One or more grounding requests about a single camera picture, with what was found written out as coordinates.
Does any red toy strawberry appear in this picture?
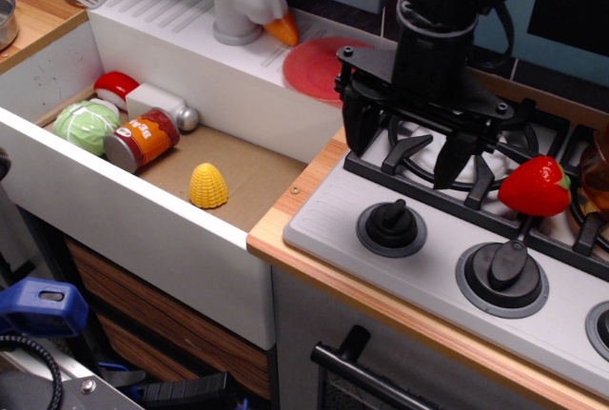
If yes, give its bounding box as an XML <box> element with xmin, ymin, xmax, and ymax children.
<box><xmin>498</xmin><ymin>156</ymin><xmax>571</xmax><ymax>217</ymax></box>

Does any blue clamp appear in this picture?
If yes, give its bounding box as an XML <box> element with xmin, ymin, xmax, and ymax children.
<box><xmin>1</xmin><ymin>277</ymin><xmax>89</xmax><ymax>339</ymax></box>

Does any yellow toy corn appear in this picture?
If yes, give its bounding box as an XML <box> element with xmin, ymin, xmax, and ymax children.
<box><xmin>188</xmin><ymin>163</ymin><xmax>228</xmax><ymax>209</ymax></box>

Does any black stove knob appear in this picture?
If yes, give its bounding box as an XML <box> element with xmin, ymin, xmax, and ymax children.
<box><xmin>356</xmin><ymin>199</ymin><xmax>427</xmax><ymax>259</ymax></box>
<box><xmin>455</xmin><ymin>240</ymin><xmax>549</xmax><ymax>319</ymax></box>
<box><xmin>585</xmin><ymin>302</ymin><xmax>609</xmax><ymax>361</ymax></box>

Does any white toy sink basin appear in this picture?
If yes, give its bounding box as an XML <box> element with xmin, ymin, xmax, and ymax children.
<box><xmin>1</xmin><ymin>0</ymin><xmax>342</xmax><ymax>350</ymax></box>

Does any green toy cabbage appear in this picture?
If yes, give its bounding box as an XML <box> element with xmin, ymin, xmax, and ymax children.
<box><xmin>52</xmin><ymin>99</ymin><xmax>121</xmax><ymax>156</ymax></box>

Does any black stove grate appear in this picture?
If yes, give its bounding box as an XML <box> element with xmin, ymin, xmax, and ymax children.
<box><xmin>344</xmin><ymin>99</ymin><xmax>608</xmax><ymax>280</ymax></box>

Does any black braided cable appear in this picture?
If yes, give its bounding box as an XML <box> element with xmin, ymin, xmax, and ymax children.
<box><xmin>0</xmin><ymin>333</ymin><xmax>64</xmax><ymax>410</ymax></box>

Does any grey toy stove top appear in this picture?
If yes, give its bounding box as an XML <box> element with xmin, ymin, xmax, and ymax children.
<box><xmin>284</xmin><ymin>154</ymin><xmax>608</xmax><ymax>396</ymax></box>

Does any black left stove knob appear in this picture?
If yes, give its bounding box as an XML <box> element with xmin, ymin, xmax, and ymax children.
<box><xmin>356</xmin><ymin>199</ymin><xmax>427</xmax><ymax>259</ymax></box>

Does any amber glass object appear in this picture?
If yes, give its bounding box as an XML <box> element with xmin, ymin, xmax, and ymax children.
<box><xmin>579</xmin><ymin>128</ymin><xmax>608</xmax><ymax>219</ymax></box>

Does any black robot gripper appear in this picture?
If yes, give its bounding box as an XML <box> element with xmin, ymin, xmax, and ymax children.
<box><xmin>335</xmin><ymin>46</ymin><xmax>515</xmax><ymax>189</ymax></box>

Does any silver metal pot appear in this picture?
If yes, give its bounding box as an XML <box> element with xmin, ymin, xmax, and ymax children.
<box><xmin>0</xmin><ymin>0</ymin><xmax>19</xmax><ymax>51</ymax></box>

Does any orange toy carrot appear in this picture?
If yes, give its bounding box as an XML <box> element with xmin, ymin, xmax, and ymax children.
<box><xmin>263</xmin><ymin>9</ymin><xmax>300</xmax><ymax>47</ymax></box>

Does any orange toy beans can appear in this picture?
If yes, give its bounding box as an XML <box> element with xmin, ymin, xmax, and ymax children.
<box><xmin>104</xmin><ymin>108</ymin><xmax>180</xmax><ymax>173</ymax></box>

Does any black right stove knob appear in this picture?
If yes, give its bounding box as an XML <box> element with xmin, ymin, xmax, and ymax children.
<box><xmin>585</xmin><ymin>302</ymin><xmax>609</xmax><ymax>361</ymax></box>

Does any white toy salt shaker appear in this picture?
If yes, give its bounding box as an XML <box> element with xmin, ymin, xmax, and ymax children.
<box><xmin>126</xmin><ymin>83</ymin><xmax>199</xmax><ymax>132</ymax></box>

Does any black middle stove knob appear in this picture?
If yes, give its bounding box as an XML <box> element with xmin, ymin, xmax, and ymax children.
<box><xmin>455</xmin><ymin>240</ymin><xmax>549</xmax><ymax>319</ymax></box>

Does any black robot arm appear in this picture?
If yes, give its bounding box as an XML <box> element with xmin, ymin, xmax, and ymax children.
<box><xmin>335</xmin><ymin>0</ymin><xmax>515</xmax><ymax>189</ymax></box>

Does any red white toy sushi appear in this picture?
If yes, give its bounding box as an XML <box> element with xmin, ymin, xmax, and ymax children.
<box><xmin>93</xmin><ymin>71</ymin><xmax>139</xmax><ymax>110</ymax></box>

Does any red plastic plate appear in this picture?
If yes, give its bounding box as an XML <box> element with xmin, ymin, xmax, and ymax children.
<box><xmin>283</xmin><ymin>37</ymin><xmax>371</xmax><ymax>107</ymax></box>

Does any black oven door handle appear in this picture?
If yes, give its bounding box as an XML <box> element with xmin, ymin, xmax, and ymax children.
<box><xmin>310</xmin><ymin>325</ymin><xmax>439</xmax><ymax>409</ymax></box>

